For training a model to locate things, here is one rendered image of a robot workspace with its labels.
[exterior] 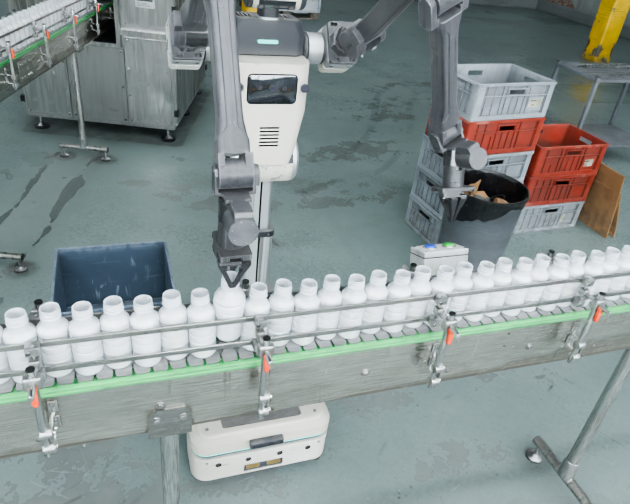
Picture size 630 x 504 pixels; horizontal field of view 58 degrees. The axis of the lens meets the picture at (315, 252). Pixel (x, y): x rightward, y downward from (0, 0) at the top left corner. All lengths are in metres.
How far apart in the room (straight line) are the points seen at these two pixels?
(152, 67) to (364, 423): 3.28
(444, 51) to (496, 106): 2.20
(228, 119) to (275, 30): 0.67
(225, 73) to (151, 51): 3.69
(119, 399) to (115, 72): 3.82
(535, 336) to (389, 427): 1.06
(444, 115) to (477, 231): 1.79
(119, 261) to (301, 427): 0.90
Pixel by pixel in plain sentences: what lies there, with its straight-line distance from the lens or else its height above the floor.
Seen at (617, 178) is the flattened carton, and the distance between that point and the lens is 4.46.
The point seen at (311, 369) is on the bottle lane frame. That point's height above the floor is 0.94.
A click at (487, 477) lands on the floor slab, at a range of 2.55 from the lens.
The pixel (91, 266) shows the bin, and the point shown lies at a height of 0.88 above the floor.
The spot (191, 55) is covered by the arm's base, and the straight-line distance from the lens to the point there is 1.64.
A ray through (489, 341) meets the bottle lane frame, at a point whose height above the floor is 0.95.
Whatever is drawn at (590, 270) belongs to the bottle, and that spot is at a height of 1.12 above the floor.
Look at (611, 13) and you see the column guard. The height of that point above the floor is 0.77.
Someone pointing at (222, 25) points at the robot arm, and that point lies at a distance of 1.12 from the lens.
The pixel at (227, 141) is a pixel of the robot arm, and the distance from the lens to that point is 1.07.
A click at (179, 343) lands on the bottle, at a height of 1.05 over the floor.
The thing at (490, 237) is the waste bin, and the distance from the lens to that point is 3.25.
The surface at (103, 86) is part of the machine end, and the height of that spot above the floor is 0.43.
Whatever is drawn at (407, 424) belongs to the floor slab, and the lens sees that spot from 2.61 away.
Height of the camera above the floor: 1.90
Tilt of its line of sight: 32 degrees down
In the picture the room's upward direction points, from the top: 7 degrees clockwise
